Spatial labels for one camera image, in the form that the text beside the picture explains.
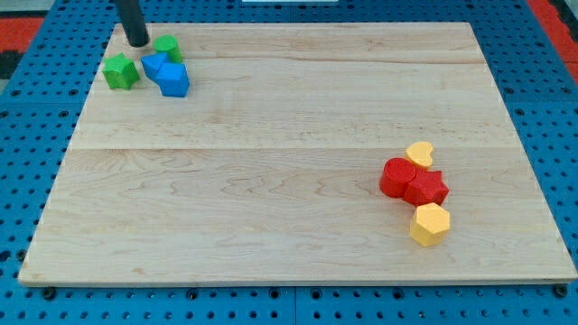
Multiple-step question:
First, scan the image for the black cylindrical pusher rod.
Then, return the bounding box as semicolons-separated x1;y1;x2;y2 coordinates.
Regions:
114;0;150;48

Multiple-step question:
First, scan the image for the yellow hexagon block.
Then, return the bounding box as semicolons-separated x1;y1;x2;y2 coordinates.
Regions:
409;203;451;247

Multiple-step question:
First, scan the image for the red cylinder block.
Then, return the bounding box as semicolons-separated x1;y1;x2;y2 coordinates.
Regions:
379;157;416;199

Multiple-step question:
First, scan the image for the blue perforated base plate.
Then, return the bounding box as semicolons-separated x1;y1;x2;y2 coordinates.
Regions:
1;0;577;324

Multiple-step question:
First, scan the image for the green star block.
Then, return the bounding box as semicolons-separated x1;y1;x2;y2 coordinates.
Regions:
102;53;140;90

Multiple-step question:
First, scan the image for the blue cube block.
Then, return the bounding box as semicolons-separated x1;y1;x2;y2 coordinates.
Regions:
156;62;190;98

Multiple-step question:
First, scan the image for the red star block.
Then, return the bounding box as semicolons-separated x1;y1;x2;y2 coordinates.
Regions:
402;169;450;207

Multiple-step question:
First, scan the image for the yellow heart block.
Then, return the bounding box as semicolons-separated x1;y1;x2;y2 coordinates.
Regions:
405;141;434;170

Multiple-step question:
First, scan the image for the light wooden board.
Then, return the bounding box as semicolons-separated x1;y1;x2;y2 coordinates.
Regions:
18;23;577;287

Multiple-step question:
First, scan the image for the green cylinder block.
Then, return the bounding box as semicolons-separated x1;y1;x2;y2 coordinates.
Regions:
154;34;182;63

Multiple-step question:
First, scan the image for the blue triangle block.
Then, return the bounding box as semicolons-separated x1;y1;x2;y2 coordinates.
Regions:
140;52;170;82

